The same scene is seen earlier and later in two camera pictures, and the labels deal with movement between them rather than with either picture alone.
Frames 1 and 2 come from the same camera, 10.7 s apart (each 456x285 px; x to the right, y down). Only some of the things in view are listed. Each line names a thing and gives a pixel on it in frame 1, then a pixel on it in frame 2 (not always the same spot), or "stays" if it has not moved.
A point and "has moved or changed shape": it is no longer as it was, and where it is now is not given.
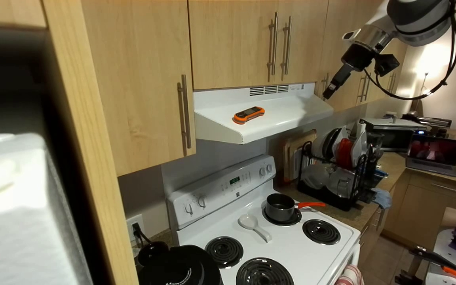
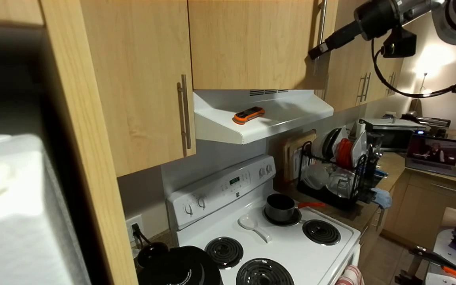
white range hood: (247, 115) stays
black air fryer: (158, 264) stays
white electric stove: (258, 235) stays
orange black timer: (248, 115) stays
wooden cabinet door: (302, 42) has moved or changed shape
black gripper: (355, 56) -> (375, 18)
